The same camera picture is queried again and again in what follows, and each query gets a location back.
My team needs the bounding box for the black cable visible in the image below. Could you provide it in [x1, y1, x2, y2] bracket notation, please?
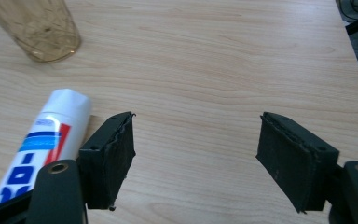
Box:
[337, 0, 358, 20]

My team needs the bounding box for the transparent brown plastic cup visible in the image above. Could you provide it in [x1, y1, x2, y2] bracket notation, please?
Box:
[0, 0, 82, 63]

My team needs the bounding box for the white toothpaste tube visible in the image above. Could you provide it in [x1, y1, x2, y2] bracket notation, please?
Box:
[0, 88, 93, 211]

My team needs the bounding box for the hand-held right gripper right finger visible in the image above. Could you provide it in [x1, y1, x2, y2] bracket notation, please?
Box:
[255, 111, 340, 215]

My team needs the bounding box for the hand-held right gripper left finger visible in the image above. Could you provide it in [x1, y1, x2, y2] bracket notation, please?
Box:
[78, 111, 137, 212]

